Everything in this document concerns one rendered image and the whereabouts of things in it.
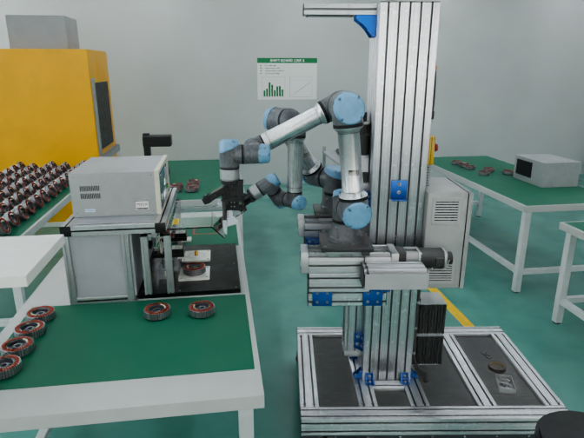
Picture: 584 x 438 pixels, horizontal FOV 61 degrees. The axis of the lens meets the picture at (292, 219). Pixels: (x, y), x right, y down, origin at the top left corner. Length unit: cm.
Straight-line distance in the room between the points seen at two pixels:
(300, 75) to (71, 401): 655
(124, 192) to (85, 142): 371
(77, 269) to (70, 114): 381
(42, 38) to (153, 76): 191
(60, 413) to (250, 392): 59
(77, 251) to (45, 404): 76
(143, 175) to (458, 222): 144
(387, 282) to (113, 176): 129
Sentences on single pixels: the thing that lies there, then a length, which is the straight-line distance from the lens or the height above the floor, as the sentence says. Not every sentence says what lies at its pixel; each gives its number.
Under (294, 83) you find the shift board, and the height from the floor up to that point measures 153.
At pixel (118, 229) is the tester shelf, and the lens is 229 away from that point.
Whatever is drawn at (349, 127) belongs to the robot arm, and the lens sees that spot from 191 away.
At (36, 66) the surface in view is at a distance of 612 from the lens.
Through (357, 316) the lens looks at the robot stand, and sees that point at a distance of 259.
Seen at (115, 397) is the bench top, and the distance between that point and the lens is 180.
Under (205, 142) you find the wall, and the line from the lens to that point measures 776.
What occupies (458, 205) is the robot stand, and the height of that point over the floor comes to 117.
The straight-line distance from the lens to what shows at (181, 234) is 271.
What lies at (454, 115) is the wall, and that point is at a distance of 859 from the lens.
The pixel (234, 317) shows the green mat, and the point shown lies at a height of 75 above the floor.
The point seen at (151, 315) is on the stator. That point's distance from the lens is 219.
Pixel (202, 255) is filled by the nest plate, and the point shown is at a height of 78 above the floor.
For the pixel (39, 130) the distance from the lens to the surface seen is 618.
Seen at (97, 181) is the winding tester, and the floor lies 128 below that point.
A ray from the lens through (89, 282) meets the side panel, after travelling 242.
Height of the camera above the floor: 177
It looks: 17 degrees down
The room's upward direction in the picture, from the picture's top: straight up
